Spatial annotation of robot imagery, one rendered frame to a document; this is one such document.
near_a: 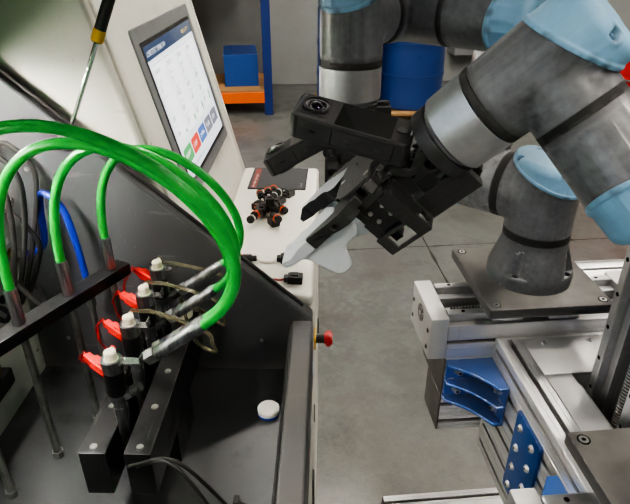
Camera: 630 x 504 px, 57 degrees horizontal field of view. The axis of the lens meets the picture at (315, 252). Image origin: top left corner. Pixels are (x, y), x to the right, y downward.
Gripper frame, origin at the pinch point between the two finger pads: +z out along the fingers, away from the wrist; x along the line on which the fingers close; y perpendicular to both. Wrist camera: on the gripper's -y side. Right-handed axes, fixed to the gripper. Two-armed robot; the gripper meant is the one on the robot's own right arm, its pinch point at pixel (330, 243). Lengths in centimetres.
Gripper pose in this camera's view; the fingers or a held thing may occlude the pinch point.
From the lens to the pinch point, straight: 82.2
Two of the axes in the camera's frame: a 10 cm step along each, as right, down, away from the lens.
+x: 0.2, -4.8, 8.8
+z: 0.0, 8.8, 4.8
